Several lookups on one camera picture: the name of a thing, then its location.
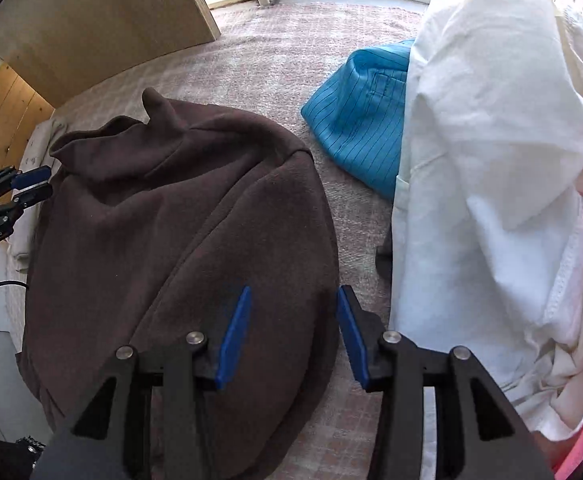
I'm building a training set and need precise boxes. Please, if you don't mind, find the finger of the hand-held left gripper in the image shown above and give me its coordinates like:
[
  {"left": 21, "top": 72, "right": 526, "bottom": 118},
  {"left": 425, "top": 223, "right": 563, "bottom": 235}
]
[
  {"left": 0, "top": 165, "right": 52, "bottom": 202},
  {"left": 0, "top": 182, "right": 54, "bottom": 233}
]

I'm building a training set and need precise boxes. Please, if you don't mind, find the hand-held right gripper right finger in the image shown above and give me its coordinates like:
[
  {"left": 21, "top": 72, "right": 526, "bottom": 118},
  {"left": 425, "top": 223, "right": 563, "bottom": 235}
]
[{"left": 336, "top": 284, "right": 557, "bottom": 480}]

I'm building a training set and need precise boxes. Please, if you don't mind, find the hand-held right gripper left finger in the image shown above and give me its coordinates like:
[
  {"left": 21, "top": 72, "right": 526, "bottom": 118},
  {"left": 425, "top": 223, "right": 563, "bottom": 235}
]
[{"left": 32, "top": 286, "right": 253, "bottom": 480}]

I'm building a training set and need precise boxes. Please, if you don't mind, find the wooden plank board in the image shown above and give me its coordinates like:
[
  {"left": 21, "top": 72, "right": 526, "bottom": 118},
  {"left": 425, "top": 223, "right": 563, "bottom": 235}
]
[{"left": 0, "top": 62, "right": 55, "bottom": 208}]

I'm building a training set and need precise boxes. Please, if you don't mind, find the blue striped garment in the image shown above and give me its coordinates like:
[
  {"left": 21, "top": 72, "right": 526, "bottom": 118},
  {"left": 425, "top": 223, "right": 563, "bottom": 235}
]
[{"left": 301, "top": 40, "right": 417, "bottom": 201}]

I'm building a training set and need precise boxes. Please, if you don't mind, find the folded cream cardigan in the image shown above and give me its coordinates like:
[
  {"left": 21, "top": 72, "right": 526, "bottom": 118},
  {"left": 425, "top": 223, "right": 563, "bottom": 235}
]
[{"left": 10, "top": 119, "right": 70, "bottom": 266}]

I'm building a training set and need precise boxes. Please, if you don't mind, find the brown sweater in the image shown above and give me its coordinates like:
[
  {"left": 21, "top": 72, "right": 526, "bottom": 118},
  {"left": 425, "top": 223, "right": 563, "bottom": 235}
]
[{"left": 16, "top": 87, "right": 342, "bottom": 478}]

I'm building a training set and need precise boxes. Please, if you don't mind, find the white garment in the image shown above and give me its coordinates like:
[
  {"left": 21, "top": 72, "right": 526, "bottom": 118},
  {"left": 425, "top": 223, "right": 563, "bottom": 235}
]
[{"left": 389, "top": 0, "right": 583, "bottom": 441}]

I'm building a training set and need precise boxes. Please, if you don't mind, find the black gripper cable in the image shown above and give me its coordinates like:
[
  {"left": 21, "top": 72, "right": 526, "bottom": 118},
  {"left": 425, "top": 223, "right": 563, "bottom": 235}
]
[{"left": 0, "top": 280, "right": 30, "bottom": 313}]

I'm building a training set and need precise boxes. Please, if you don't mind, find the plywood panel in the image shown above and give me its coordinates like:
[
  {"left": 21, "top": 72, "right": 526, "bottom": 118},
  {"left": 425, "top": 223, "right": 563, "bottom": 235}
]
[{"left": 0, "top": 0, "right": 222, "bottom": 108}]

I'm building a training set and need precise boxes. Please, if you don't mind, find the pink plaid blanket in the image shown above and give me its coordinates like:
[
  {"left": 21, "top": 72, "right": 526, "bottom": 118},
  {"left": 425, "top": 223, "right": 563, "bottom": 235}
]
[{"left": 6, "top": 0, "right": 437, "bottom": 480}]

